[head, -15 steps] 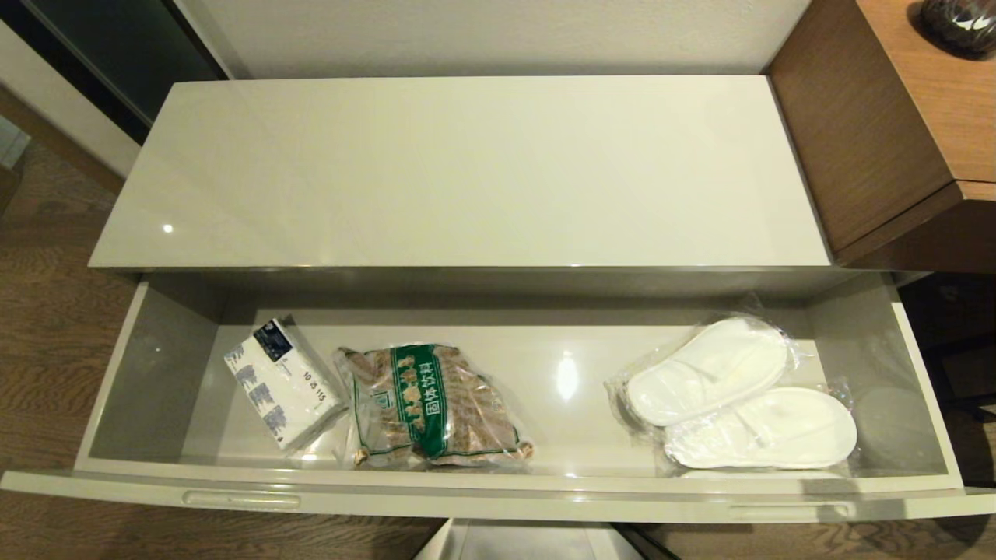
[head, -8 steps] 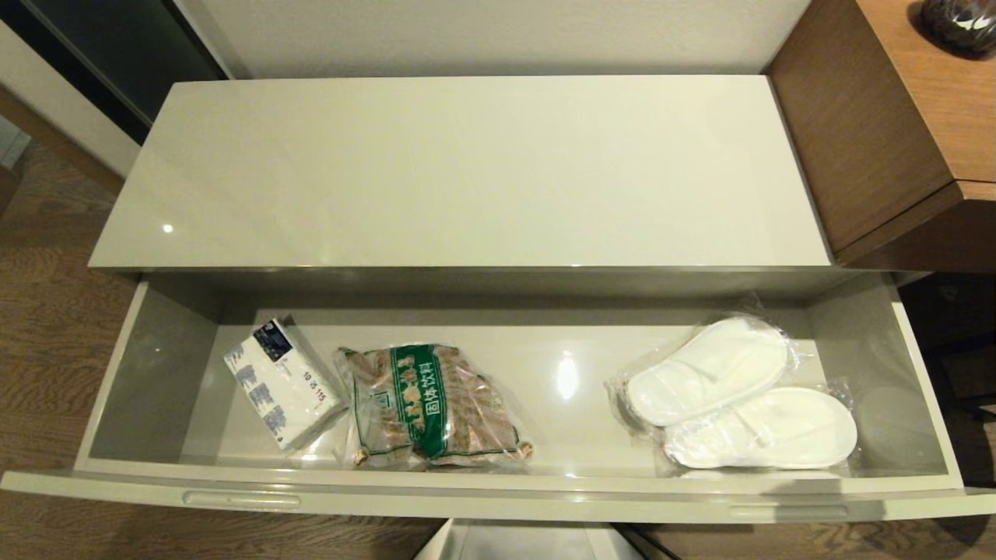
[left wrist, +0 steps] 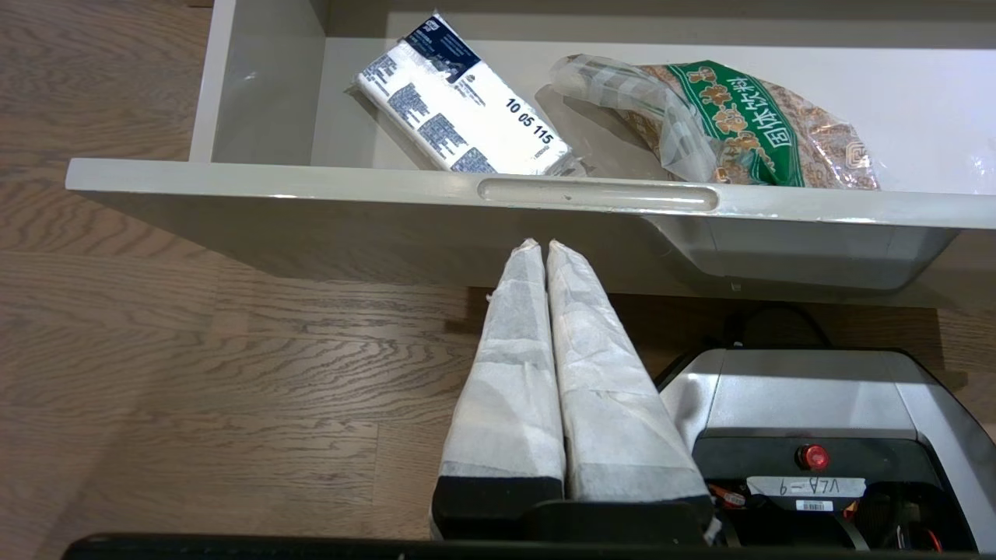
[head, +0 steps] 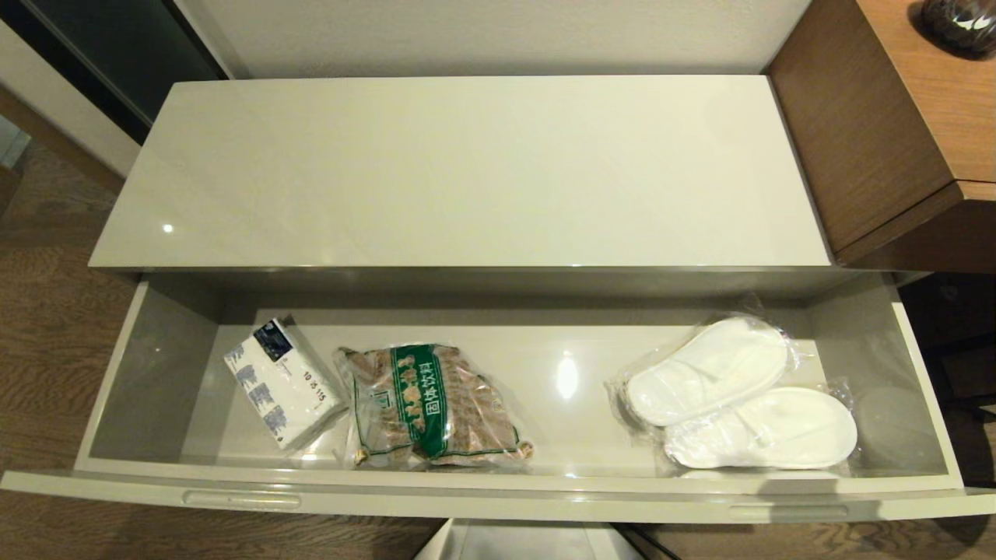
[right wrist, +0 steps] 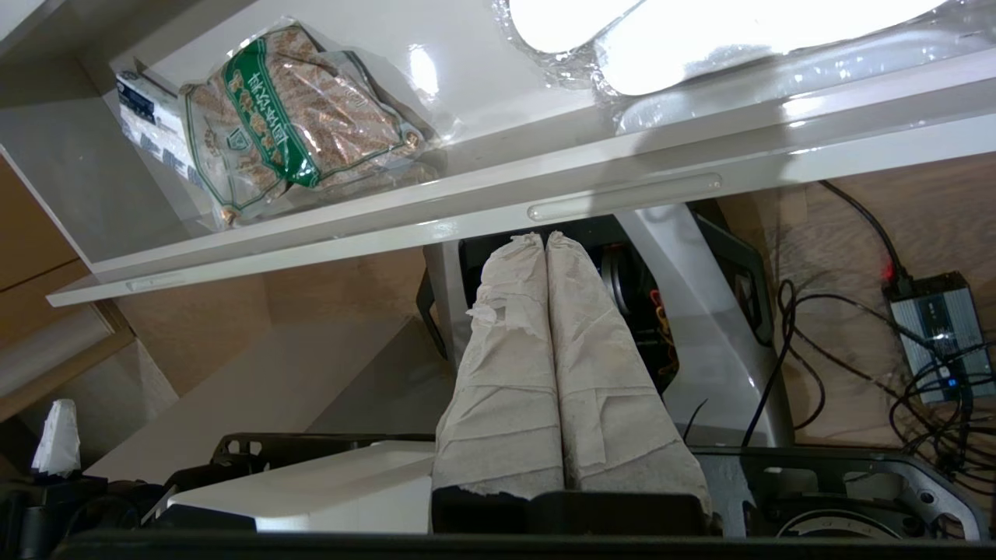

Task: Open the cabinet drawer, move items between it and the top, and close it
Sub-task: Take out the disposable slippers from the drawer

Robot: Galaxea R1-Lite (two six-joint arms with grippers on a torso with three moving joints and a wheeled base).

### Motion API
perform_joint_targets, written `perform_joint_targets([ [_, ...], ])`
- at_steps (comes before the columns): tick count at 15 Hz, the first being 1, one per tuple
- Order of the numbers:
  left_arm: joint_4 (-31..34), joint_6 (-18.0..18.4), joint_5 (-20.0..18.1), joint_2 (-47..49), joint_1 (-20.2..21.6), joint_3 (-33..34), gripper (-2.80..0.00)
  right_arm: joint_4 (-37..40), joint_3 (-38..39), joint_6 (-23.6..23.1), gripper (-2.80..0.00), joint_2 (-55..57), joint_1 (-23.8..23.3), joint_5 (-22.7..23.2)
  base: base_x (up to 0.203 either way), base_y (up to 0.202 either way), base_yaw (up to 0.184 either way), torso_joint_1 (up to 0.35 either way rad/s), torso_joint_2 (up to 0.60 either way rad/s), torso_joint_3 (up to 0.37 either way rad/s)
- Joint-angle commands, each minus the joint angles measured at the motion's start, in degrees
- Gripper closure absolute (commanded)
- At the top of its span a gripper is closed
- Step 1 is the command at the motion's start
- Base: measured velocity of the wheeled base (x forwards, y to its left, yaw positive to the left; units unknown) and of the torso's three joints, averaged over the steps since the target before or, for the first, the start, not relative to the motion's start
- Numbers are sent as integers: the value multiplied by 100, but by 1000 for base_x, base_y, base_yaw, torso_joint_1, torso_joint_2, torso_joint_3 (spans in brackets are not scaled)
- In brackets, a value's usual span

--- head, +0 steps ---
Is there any dark glass door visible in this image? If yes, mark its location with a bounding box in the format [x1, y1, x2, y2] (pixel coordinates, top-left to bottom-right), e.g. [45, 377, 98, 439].
[0, 0, 230, 145]

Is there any brown wooden desk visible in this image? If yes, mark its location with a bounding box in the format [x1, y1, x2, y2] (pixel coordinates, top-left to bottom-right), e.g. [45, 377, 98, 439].
[766, 0, 996, 273]

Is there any white cabinet drawer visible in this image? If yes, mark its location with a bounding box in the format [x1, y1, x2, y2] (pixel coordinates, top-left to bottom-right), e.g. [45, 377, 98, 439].
[0, 272, 996, 523]

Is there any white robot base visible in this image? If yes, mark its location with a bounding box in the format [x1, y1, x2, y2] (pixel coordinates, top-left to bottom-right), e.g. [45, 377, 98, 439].
[416, 520, 643, 560]

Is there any white blue tissue pack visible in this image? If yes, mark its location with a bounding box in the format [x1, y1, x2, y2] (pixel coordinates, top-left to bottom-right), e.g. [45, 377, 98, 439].
[223, 315, 349, 452]

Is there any dark glass vase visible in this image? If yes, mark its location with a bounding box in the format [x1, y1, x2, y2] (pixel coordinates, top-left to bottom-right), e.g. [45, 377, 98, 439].
[918, 0, 996, 59]

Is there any black base cable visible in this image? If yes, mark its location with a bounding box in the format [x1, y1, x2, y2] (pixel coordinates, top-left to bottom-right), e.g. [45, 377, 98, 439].
[615, 523, 678, 560]

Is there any glossy grey cabinet top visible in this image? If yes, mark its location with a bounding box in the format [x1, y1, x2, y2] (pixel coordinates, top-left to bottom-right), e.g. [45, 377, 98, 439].
[89, 75, 935, 300]

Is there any pale grey panel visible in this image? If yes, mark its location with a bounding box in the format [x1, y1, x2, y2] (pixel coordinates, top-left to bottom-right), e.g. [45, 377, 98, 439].
[0, 117, 32, 168]

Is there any white slipper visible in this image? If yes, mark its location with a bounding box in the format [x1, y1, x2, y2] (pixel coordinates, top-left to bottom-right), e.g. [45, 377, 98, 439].
[661, 381, 858, 474]
[607, 299, 814, 429]

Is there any green label snack bag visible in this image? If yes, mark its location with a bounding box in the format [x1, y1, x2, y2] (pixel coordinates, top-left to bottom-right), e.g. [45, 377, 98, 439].
[335, 342, 536, 471]

